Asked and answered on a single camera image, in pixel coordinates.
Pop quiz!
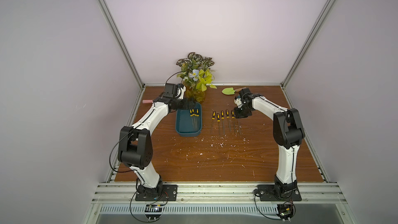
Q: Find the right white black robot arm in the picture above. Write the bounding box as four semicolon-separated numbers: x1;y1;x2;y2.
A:
234;88;305;194

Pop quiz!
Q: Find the teal plastic storage box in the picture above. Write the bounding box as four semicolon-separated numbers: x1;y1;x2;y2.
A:
175;103;203;138

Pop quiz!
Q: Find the yellow black needle file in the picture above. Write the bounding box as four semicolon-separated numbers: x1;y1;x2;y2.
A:
210;111;216;133

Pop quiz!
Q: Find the controller board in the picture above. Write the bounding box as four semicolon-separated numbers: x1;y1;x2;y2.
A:
277;202;296;222
144;204;163;223

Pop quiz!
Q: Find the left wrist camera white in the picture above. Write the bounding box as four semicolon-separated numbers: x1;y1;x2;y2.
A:
176;84;186;100

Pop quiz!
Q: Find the amber vase with plants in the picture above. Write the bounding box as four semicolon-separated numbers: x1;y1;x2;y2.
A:
176;52;217;103

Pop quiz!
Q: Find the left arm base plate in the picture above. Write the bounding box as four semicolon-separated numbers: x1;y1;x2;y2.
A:
135;184;178;202

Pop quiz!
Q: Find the right controller board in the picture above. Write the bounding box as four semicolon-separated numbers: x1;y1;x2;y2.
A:
277;202;296;222

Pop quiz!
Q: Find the left controller board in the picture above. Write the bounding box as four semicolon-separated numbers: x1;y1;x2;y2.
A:
144;204;163;223

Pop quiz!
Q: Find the green trowel wooden handle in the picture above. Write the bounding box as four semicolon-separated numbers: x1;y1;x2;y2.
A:
221;87;246;95

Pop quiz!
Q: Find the aluminium front rail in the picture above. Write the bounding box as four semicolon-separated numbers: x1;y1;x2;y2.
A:
91;181;347;205

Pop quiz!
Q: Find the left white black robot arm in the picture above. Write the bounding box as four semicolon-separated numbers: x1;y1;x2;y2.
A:
117;83;194;196

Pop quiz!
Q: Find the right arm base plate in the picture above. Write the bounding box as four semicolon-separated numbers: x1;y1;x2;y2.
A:
257;184;302;202

